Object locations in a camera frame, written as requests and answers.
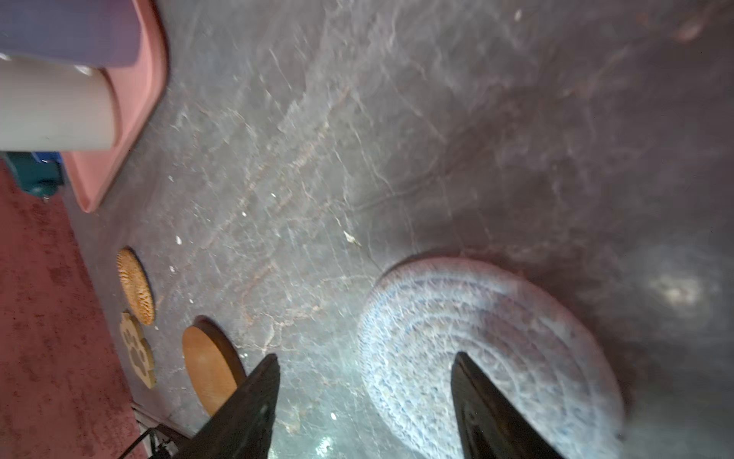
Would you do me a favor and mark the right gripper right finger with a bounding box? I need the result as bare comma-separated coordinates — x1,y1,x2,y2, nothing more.
451,352,561,459

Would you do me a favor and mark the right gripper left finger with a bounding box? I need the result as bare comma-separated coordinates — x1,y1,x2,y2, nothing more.
176,354,281,459

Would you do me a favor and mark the large round wooden coaster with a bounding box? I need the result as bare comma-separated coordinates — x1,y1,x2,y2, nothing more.
182,316,247,416

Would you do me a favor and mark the grey blue woven coaster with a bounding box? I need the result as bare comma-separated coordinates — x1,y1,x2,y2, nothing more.
359,257,625,458

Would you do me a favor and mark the woven rattan coaster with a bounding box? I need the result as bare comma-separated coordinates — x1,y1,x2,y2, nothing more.
117,247,156,325

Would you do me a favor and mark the brown paw print coaster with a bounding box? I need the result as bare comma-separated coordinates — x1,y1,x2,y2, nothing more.
120,311,157,389

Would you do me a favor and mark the green tape measure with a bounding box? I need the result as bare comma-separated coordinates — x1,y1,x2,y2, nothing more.
1,152,64,198

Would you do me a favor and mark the pink serving tray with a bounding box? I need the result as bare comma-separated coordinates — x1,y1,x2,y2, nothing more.
60,0,168,213

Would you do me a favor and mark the white mug red inside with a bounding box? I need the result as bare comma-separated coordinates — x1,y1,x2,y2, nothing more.
1,54,119,152

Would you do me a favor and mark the lavender mug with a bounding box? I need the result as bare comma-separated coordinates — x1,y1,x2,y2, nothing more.
1,0,141,68

